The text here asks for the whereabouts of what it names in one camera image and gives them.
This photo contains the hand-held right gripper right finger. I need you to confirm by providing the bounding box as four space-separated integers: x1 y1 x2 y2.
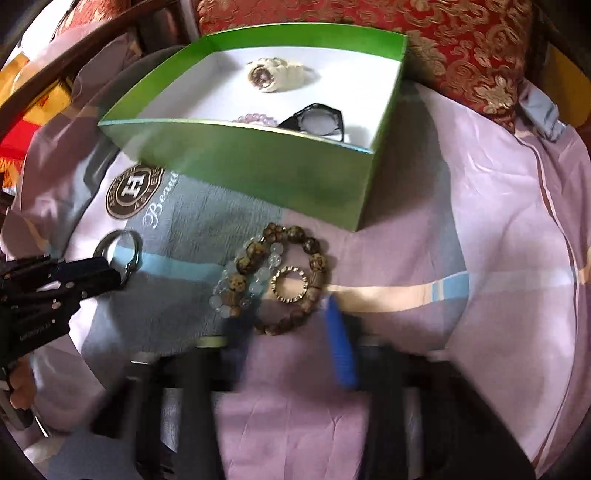
322 294 537 480

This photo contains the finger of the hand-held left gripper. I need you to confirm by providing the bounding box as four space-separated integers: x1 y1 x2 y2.
0 255 112 280
46 269 125 302

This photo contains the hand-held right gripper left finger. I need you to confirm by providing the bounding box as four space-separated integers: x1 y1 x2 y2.
91 320 247 480

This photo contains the silver metal bangle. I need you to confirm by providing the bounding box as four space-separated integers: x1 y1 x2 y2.
92 229 144 282

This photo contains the pale clear bead bracelet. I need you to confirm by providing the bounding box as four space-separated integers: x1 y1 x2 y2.
207 244 285 319

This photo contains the gold studded ring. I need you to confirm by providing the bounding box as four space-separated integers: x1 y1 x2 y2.
269 266 310 304

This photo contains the brown carved bead bracelet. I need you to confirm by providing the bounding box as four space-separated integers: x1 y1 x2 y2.
233 222 331 337

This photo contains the green cardboard box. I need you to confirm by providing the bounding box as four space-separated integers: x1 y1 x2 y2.
97 26 410 232

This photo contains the black wrist watch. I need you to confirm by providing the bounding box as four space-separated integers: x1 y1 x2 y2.
277 103 347 143

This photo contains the purple and pink bead bracelet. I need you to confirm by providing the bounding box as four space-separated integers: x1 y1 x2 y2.
232 112 278 128

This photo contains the white wrist watch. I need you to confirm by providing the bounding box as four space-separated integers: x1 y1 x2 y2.
244 55 308 95

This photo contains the person's left hand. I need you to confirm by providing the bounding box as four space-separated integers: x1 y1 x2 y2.
0 359 37 412

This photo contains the yellow and red bag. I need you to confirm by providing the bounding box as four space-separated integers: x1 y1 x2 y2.
0 50 78 195

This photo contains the printed lilac and grey cloth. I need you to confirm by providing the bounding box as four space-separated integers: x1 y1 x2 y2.
0 32 591 480

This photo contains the small red gold-patterned cushion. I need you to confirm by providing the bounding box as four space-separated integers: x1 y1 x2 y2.
52 0 140 43

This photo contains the dark wooden armchair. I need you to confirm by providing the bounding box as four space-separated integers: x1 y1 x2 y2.
0 0 591 214

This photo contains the blue-grey cloth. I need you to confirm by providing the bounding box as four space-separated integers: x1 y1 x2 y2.
519 80 570 142

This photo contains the large red gold-patterned cushion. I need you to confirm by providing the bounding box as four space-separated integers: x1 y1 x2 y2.
196 0 528 136

